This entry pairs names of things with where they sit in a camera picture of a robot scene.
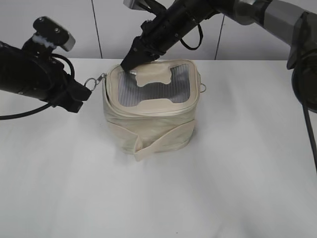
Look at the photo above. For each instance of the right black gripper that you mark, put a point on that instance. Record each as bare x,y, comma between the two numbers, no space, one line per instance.
168,27

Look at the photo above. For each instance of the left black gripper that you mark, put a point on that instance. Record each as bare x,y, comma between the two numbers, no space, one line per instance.
49,80

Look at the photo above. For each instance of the cream canvas zipper bag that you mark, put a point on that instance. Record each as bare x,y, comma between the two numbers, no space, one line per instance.
151,109

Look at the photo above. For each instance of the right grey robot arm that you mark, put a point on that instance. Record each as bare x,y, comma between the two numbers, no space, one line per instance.
291,24

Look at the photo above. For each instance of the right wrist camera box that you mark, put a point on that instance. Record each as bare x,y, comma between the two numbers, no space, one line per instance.
136,4

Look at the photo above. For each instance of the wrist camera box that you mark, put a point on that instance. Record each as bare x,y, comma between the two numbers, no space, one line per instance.
51,34
136,4

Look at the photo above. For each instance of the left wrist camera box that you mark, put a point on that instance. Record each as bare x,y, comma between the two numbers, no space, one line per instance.
51,34

